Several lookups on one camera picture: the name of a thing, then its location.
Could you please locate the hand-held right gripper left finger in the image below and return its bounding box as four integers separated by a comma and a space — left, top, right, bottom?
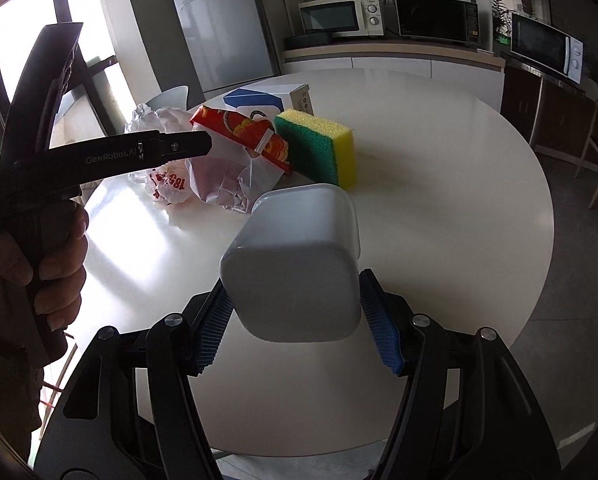
34, 280, 236, 480

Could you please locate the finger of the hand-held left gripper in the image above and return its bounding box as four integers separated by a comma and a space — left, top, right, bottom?
129, 129, 213, 174

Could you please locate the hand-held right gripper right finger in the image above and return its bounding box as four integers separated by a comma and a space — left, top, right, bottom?
358, 268, 562, 480

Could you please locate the red snack bag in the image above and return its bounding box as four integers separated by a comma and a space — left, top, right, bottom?
189, 104, 293, 176

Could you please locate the white plastic container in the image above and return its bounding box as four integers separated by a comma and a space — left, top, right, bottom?
219, 183, 363, 344

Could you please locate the person's left forearm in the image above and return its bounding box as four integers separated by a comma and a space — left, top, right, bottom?
0, 327, 47, 467

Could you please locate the person's left hand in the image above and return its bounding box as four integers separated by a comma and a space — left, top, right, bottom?
0, 201, 90, 367

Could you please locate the green chair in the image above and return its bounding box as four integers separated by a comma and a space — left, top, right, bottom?
146, 85, 189, 112

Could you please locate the white plastic bag red print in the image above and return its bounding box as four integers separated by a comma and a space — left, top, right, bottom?
126, 104, 281, 214

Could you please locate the white and blue box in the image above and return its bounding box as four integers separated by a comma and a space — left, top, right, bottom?
223, 86, 285, 127

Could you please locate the grey refrigerator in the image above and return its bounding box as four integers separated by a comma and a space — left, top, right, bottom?
170, 0, 280, 94

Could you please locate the small white box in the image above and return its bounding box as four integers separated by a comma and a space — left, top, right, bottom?
288, 83, 315, 116

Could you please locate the yellow green sponge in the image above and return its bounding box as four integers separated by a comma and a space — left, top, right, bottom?
273, 108, 355, 191

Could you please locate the white microwave with dials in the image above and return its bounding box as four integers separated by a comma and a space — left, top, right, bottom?
298, 0, 386, 39

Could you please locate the white kitchen counter cabinet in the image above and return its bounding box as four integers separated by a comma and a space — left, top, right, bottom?
281, 42, 506, 112

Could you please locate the dark wooden cabinet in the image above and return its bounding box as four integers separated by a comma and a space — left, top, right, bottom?
500, 57, 598, 162

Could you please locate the white microwave black door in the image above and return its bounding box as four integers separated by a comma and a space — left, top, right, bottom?
510, 12, 584, 84

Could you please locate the green potted plant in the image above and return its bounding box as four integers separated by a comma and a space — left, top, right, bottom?
489, 0, 516, 52

